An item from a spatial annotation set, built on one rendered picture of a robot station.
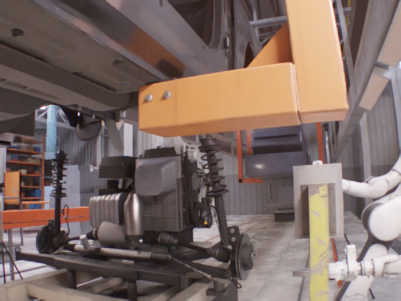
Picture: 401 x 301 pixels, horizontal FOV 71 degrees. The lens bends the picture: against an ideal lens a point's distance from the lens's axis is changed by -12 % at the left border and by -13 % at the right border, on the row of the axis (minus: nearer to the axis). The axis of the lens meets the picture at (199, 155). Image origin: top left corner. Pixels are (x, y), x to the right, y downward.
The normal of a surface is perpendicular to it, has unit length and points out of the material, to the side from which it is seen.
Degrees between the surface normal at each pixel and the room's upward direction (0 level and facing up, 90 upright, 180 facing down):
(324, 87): 90
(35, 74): 98
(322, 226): 90
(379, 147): 90
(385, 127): 90
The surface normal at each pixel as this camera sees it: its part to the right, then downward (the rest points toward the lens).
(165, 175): 0.73, -0.10
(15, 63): 0.92, 0.07
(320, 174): -0.37, -0.09
